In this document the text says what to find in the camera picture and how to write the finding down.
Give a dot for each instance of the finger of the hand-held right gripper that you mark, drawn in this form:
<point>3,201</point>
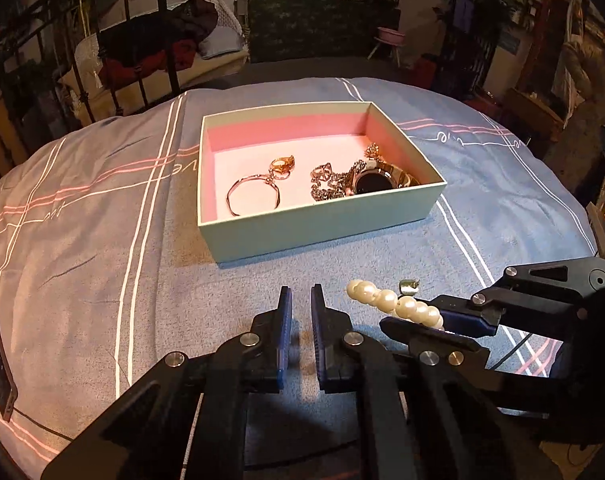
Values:
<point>452,345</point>
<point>465,322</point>

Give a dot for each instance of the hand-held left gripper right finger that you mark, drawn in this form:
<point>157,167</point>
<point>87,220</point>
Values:
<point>316,335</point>

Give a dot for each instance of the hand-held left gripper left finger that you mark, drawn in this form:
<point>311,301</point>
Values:
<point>285,335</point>

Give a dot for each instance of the teal box with pink inside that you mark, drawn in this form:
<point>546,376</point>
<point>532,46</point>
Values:
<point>307,232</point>

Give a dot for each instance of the thin silver bangle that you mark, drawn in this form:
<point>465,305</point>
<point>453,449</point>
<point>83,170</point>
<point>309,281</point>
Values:
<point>229,198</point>

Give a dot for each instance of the gold watch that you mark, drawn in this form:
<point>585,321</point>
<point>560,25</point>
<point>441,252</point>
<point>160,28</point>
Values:
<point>375,180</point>

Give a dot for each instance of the gold star brooch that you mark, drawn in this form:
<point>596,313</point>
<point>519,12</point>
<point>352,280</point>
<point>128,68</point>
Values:
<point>372,149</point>

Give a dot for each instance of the blue striped bedsheet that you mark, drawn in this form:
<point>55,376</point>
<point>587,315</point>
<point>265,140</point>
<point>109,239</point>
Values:
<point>132,285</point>

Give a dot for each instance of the brown wooden box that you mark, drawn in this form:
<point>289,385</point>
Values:
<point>532,107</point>

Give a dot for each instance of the red bin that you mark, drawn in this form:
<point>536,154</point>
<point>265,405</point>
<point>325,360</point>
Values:
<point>425,72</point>

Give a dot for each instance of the black metal rack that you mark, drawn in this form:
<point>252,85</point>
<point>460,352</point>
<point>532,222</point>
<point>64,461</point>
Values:
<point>457,55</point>

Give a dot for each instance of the beige coat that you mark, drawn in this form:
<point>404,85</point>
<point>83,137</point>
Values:
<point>578,67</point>

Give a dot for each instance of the pink stool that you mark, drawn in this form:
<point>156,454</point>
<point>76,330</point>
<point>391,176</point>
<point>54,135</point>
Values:
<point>392,35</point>

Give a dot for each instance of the pale blue pillow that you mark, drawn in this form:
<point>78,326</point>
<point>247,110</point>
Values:
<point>220,42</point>

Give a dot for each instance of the green patterned cabinet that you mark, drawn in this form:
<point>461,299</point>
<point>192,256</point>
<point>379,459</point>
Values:
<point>322,25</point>

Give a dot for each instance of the purple cloth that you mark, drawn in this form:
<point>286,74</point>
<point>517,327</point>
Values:
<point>464,8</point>

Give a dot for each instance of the white wicker chair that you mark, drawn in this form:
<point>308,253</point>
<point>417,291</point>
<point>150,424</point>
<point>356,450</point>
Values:
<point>230,17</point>

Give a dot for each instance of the pile of dark clothes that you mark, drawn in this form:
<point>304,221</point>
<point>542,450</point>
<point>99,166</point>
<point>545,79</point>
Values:
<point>147,40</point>

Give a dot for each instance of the black iron bed frame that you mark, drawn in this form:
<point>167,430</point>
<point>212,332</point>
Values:
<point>171,60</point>

